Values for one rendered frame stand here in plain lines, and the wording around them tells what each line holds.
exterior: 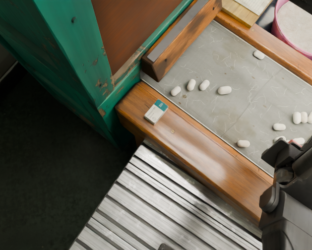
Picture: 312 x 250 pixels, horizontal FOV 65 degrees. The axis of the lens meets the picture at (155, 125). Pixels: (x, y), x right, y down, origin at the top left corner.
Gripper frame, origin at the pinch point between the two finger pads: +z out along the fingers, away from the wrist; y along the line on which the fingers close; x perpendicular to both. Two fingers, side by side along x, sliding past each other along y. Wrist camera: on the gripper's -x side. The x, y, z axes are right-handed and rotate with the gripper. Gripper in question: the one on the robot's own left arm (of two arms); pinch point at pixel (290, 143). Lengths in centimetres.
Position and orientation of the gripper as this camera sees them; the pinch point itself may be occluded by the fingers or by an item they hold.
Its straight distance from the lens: 68.2
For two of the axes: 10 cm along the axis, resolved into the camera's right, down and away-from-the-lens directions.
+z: 4.5, -4.2, 7.9
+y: -7.9, -6.0, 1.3
